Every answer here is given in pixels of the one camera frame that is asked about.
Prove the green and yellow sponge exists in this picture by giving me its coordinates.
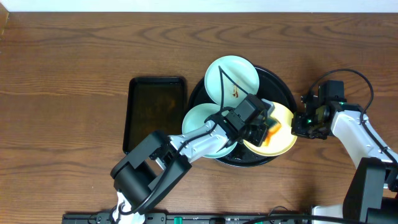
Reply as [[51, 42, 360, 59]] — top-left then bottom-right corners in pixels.
[[263, 118, 282, 146]]

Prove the yellow plate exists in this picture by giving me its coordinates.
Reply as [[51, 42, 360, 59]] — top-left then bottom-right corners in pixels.
[[243, 102, 297, 157]]

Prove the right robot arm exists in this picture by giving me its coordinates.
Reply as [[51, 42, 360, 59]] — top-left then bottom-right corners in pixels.
[[292, 101, 397, 223]]

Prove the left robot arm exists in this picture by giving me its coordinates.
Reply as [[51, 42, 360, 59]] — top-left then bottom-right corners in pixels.
[[111, 111, 277, 223]]

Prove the black round tray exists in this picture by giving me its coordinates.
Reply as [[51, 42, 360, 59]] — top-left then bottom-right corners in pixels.
[[188, 65, 297, 167]]

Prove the black rectangular tray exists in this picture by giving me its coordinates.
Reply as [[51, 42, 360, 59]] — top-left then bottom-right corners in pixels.
[[123, 77, 187, 154]]

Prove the lower light blue plate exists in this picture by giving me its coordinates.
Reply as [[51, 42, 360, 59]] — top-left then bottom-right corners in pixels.
[[182, 103, 238, 159]]

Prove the light blue plate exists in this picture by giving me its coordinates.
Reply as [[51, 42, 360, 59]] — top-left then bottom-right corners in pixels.
[[182, 103, 238, 159], [205, 55, 259, 108]]

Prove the upper light blue plate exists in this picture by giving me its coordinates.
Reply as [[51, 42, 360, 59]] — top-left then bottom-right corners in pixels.
[[205, 55, 259, 108]]

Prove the right black cable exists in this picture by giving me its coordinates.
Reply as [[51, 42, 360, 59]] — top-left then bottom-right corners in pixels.
[[306, 68, 398, 166]]

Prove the black cable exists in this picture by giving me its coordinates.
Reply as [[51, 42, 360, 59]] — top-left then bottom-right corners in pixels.
[[110, 65, 249, 224], [306, 68, 398, 166]]

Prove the left black cable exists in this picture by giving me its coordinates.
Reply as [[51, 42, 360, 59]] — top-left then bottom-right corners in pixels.
[[110, 65, 249, 224]]

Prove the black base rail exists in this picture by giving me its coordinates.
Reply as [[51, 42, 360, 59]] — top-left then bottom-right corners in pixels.
[[61, 212, 315, 224]]

